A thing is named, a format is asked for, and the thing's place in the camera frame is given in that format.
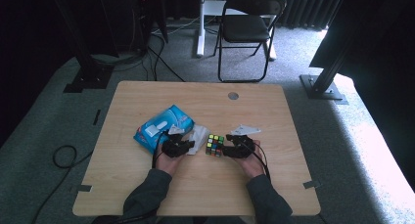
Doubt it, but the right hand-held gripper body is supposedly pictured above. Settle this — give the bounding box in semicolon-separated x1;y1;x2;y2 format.
230;124;262;159

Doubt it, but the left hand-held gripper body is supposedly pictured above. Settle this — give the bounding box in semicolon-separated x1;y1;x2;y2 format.
161;124;186;158

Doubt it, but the white wet wipe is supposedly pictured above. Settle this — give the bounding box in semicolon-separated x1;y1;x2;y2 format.
187;124;211;157

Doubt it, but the multicoloured puzzle cube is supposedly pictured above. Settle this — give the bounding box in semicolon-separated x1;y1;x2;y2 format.
205;134;226;158

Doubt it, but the blue wet wipe pack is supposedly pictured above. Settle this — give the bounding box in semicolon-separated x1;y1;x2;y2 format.
133;104;196;156

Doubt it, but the person's left hand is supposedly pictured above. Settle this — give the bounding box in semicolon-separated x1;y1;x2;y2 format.
155;152;184;177

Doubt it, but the person's right hand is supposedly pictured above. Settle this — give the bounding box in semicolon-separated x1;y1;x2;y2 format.
234;139;264;180

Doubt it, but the black metal stand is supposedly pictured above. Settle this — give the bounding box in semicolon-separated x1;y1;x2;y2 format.
299;27;349;106
48;0;115;94

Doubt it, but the black folding chair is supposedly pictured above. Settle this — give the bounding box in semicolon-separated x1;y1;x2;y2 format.
213;0;288;84

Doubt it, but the dark equipment rack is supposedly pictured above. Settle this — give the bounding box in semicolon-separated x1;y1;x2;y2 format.
97;0;169;57

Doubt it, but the dark pleated curtain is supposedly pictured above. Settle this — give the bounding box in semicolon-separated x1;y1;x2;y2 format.
277;0;347;31

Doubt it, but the dark cloth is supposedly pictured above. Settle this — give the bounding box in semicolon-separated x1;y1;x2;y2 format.
308;0;415;190

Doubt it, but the left hand-held gripper cable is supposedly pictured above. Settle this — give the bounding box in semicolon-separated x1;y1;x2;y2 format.
97;131;168;224

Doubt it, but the hand-held gripper cable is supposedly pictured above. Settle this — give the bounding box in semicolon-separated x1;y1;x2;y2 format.
248;141;272;183
97;131;168;224

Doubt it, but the right hand-held gripper cable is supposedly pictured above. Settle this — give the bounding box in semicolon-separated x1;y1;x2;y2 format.
248;141;272;183

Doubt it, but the white desk frame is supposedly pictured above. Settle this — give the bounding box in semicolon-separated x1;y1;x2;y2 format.
195;0;278;62

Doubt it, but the white floor cable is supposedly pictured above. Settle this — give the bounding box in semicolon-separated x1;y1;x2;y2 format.
152;17;201;36

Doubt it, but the black looped floor cable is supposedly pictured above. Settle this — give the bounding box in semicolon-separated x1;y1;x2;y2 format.
30;144;94;224

